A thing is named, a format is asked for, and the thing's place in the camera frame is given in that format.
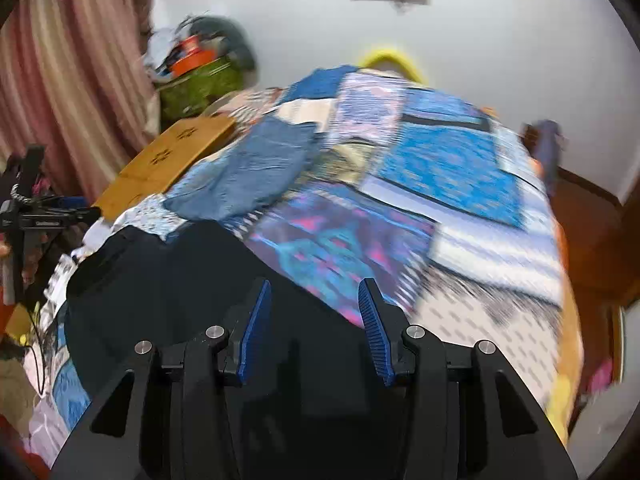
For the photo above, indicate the blue jeans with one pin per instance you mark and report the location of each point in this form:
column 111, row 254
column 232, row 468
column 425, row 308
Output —
column 250, row 175

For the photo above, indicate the pale crumpled cloth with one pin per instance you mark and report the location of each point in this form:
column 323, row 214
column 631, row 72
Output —
column 159, row 52

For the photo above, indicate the black pants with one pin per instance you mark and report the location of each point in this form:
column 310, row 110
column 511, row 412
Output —
column 165, row 280

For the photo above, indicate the grey hanging garment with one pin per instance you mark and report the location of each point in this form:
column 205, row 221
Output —
column 547, row 150

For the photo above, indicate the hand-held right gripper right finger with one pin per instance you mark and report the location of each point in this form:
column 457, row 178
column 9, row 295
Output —
column 376, row 330

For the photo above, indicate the striped pink curtain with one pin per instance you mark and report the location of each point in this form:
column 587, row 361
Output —
column 75, row 60

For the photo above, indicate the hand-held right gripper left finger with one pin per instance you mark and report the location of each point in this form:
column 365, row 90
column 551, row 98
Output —
column 254, row 330

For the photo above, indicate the wooden lap desk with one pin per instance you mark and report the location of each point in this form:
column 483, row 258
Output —
column 165, row 160

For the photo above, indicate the orange box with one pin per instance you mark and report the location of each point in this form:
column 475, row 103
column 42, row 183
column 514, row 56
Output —
column 192, row 62

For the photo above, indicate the patchwork blanket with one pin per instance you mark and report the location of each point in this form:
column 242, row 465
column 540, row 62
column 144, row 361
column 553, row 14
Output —
column 450, row 185

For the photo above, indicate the yellow foam tube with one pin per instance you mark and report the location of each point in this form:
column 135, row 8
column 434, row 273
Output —
column 385, row 54

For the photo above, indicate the green laundry hamper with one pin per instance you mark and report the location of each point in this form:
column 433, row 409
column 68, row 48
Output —
column 200, row 85

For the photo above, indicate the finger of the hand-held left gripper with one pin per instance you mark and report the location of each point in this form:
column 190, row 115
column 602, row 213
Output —
column 80, row 214

